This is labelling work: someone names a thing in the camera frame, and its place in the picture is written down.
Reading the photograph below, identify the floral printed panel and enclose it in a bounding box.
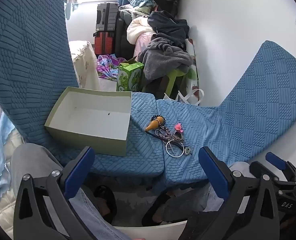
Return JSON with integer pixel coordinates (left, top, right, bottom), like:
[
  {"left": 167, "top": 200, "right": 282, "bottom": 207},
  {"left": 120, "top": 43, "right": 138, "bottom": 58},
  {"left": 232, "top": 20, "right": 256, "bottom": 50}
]
[{"left": 185, "top": 39, "right": 201, "bottom": 103}]

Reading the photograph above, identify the red suitcase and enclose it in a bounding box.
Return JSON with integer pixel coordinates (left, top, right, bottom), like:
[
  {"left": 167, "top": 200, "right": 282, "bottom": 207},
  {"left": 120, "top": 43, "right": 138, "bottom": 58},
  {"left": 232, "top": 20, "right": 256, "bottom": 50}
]
[{"left": 94, "top": 31, "right": 117, "bottom": 57}]

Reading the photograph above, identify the grey fleece garment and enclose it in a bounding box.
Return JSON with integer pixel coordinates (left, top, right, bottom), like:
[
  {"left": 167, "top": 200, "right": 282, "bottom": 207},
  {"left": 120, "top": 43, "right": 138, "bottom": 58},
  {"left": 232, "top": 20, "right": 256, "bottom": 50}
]
[{"left": 137, "top": 37, "right": 195, "bottom": 80}]

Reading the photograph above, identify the beige quilt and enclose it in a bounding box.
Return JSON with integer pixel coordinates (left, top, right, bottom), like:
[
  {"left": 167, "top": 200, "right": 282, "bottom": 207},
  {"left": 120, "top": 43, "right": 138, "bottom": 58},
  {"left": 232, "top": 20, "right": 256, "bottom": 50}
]
[{"left": 0, "top": 180, "right": 20, "bottom": 233}]

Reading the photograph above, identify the black slipper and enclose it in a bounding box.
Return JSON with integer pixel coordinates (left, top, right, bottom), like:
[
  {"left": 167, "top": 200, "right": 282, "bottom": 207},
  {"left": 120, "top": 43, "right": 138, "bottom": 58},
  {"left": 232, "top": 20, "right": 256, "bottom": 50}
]
[
  {"left": 94, "top": 185, "right": 117, "bottom": 224},
  {"left": 141, "top": 192, "right": 173, "bottom": 227}
]

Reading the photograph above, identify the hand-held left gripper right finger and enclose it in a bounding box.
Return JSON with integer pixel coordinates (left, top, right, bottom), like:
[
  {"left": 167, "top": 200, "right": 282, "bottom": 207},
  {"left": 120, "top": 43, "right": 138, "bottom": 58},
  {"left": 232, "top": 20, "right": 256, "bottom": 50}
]
[{"left": 180, "top": 146, "right": 281, "bottom": 240}]

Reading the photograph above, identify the green plastic stool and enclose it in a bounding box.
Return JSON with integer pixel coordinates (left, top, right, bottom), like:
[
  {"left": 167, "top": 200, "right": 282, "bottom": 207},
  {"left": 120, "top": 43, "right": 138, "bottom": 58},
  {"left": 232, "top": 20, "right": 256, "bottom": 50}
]
[{"left": 141, "top": 69, "right": 188, "bottom": 99}]

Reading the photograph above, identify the grey suitcase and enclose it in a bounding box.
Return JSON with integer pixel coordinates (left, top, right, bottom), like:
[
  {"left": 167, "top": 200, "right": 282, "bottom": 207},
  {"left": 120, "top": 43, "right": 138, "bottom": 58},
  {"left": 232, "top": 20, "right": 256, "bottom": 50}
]
[{"left": 96, "top": 2, "right": 119, "bottom": 33}]

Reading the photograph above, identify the blue covered sofa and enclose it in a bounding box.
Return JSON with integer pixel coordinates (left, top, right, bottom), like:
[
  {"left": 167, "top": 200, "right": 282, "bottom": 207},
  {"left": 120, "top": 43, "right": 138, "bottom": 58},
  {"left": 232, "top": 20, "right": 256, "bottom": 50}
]
[{"left": 0, "top": 0, "right": 296, "bottom": 188}]

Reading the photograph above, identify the orange gourd pendant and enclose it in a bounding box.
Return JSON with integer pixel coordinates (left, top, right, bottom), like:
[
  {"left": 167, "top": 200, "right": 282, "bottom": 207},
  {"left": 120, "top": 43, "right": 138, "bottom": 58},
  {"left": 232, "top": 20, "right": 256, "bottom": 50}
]
[{"left": 145, "top": 116, "right": 164, "bottom": 132}]

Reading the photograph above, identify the cream duvet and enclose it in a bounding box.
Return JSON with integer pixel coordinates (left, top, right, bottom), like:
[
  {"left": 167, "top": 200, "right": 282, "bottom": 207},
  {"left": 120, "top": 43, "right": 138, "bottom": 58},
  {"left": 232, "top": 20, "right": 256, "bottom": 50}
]
[{"left": 126, "top": 16, "right": 158, "bottom": 47}]

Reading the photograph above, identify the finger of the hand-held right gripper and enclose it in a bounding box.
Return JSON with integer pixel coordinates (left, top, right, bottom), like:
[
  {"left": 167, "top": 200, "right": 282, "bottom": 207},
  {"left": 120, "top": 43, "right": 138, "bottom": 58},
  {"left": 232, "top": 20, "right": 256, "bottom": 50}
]
[
  {"left": 266, "top": 152, "right": 296, "bottom": 181},
  {"left": 250, "top": 161, "right": 281, "bottom": 181}
]

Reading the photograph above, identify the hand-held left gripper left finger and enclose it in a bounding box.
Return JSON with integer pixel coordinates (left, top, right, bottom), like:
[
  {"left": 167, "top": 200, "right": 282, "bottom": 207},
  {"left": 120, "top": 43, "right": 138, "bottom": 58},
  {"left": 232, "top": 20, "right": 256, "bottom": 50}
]
[{"left": 13, "top": 146, "right": 96, "bottom": 240}]

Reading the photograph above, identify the pink blanket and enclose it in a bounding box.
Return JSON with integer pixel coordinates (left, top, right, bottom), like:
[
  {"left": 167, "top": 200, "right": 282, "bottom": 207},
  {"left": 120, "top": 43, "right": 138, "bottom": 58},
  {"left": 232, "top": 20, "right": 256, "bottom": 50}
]
[{"left": 134, "top": 31, "right": 158, "bottom": 58}]

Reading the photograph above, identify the silver metal ring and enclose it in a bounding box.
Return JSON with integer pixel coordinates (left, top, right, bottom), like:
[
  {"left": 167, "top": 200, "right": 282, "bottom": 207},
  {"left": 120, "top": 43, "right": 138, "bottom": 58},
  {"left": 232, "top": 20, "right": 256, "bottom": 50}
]
[{"left": 166, "top": 140, "right": 185, "bottom": 158}]

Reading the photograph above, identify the light blue cloth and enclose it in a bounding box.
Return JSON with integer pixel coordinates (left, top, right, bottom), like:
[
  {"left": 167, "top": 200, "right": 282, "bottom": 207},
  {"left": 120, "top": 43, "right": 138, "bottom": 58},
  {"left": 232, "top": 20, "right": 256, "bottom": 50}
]
[{"left": 0, "top": 110, "right": 20, "bottom": 203}]

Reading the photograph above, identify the purple bead bracelet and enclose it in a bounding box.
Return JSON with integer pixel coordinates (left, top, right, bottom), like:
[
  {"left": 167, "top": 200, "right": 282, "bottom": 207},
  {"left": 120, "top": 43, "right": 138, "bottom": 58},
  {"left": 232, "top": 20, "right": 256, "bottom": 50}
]
[{"left": 155, "top": 127, "right": 175, "bottom": 142}]

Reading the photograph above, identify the green printed carton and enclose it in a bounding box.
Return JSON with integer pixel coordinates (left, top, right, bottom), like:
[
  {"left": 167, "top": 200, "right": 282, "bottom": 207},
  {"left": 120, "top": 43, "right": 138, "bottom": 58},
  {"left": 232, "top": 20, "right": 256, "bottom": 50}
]
[{"left": 116, "top": 57, "right": 144, "bottom": 92}]

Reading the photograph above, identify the colourful purple cloth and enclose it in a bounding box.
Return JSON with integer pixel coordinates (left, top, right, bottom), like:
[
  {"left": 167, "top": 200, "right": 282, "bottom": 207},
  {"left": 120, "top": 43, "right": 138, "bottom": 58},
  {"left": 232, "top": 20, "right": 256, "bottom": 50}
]
[{"left": 96, "top": 54, "right": 127, "bottom": 80}]

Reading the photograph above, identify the dark navy garment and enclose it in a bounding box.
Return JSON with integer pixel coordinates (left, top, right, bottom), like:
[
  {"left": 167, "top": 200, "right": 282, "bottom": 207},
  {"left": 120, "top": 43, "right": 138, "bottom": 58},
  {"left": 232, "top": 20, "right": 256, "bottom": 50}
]
[{"left": 147, "top": 10, "right": 190, "bottom": 48}]

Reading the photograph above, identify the cream lace cloth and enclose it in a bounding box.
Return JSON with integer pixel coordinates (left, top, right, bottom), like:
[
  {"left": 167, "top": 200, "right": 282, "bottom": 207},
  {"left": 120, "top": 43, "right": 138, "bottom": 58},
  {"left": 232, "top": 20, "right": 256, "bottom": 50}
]
[{"left": 69, "top": 41, "right": 101, "bottom": 90}]

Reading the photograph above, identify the black bead bracelet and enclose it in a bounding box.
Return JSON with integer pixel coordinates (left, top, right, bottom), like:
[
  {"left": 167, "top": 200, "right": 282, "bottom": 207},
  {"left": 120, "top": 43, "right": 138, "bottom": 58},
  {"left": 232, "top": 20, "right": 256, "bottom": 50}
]
[{"left": 152, "top": 115, "right": 167, "bottom": 126}]

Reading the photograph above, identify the pale green cardboard box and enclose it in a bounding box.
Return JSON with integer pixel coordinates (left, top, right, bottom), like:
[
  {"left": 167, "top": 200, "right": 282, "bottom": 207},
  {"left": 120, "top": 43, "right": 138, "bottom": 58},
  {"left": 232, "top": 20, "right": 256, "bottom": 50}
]
[{"left": 44, "top": 87, "right": 132, "bottom": 157}]

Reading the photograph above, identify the white container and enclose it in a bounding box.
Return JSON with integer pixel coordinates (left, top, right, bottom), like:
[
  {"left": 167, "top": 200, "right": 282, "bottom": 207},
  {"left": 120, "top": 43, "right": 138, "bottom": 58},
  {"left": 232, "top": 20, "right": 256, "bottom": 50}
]
[{"left": 113, "top": 219, "right": 188, "bottom": 240}]

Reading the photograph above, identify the white plastic bag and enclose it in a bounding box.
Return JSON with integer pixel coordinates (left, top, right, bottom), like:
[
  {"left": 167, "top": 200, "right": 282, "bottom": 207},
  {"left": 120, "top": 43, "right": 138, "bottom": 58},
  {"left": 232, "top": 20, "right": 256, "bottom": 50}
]
[{"left": 163, "top": 88, "right": 205, "bottom": 105}]

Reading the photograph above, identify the black suitcase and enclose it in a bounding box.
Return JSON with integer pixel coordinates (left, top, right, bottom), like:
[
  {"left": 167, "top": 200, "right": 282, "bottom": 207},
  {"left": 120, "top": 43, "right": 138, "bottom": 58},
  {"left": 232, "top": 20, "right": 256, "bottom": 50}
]
[{"left": 114, "top": 10, "right": 136, "bottom": 60}]

